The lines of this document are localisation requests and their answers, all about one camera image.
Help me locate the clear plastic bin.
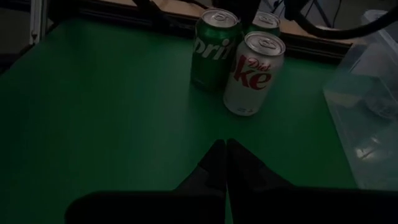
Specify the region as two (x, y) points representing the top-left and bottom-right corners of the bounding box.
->
(322, 8), (398, 191)

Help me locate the black curved cable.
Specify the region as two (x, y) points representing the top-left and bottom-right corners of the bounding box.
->
(284, 0), (398, 40)

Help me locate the green table mat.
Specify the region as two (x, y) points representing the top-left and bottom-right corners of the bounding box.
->
(0, 17), (398, 224)

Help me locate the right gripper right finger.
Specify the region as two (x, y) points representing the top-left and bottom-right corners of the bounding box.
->
(226, 139), (295, 191)

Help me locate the silver Diet Coke can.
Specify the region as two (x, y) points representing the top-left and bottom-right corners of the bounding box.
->
(222, 30), (287, 118)

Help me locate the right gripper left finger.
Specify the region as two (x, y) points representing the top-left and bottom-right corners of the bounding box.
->
(174, 139), (227, 191)

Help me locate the green Sprite can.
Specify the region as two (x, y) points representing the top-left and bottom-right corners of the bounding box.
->
(190, 7), (244, 93)
(248, 11), (282, 37)

